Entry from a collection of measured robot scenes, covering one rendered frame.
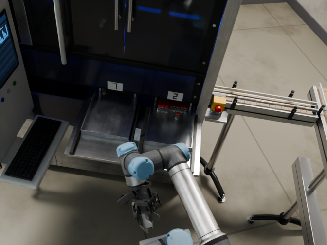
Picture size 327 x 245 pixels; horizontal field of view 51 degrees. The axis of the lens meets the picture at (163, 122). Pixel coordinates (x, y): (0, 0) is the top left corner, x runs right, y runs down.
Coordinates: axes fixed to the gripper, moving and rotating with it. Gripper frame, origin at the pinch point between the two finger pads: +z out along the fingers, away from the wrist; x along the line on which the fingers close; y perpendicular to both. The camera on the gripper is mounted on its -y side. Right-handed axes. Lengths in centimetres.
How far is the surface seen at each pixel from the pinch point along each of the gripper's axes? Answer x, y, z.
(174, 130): 65, -21, -16
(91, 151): 26, -48, -22
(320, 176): 109, 42, 35
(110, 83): 53, -46, -51
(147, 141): 47, -27, -18
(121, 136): 41, -38, -24
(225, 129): 112, -13, 2
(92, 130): 37, -53, -30
